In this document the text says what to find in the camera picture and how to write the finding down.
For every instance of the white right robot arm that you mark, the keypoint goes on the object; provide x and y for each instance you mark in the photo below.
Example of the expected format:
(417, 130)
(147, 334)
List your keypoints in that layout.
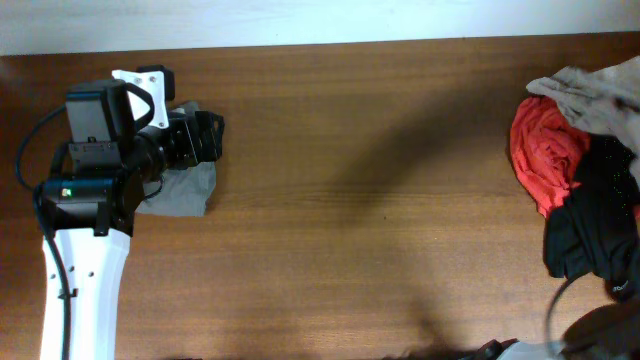
(608, 332)

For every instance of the red crumpled garment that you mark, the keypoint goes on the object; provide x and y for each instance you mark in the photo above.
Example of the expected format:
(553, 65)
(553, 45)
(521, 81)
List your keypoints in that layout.
(545, 152)

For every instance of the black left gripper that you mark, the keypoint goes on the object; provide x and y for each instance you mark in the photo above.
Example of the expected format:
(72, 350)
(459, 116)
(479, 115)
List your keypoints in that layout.
(191, 153)

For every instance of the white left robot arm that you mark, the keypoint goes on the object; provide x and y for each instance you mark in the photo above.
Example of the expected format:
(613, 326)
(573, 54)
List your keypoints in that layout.
(87, 218)

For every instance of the black garment with logo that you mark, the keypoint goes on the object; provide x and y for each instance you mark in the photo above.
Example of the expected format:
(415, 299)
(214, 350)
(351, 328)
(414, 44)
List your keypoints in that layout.
(595, 230)

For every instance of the folded grey garment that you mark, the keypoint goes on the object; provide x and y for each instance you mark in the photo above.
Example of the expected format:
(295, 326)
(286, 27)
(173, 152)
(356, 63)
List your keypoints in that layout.
(174, 192)

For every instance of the beige shorts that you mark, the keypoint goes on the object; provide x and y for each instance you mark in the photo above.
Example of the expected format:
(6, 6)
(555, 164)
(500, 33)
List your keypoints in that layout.
(604, 102)

